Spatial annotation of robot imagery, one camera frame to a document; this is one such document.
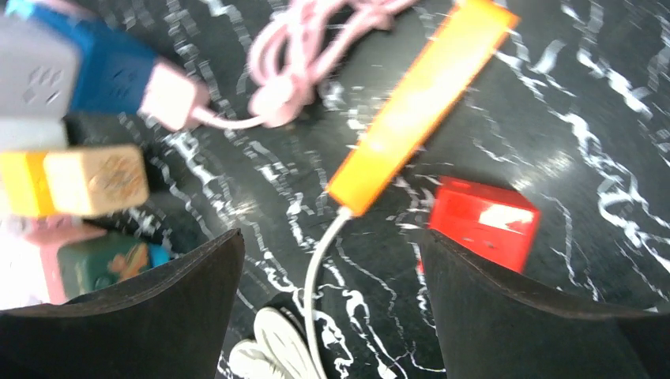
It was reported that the yellow cube plug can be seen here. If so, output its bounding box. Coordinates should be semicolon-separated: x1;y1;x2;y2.
1;151;58;217

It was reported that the beige cube plug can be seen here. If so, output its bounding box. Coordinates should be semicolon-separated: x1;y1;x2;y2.
43;144;149;217

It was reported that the green cube plug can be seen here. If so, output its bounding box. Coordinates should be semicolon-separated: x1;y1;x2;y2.
57;232;152;299

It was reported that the white cartoon cube plug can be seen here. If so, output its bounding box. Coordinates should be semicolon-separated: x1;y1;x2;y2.
1;17;80;152

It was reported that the red cube socket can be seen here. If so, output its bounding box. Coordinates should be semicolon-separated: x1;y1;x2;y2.
428;176;541;273

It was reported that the pink coiled cable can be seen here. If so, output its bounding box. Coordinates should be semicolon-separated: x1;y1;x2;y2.
188;0;420;132

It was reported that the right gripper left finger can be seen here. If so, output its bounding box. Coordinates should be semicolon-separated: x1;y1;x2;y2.
1;229;245;378

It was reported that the orange power bank socket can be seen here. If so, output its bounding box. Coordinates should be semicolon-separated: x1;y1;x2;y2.
327;1;519;220

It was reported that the pink cube plug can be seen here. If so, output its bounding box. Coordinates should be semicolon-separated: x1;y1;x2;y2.
1;215;107;310

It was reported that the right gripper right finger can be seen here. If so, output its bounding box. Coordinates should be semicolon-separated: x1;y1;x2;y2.
420;230;669;378

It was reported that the light blue cube socket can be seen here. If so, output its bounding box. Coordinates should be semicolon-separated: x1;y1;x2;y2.
147;243;171;268

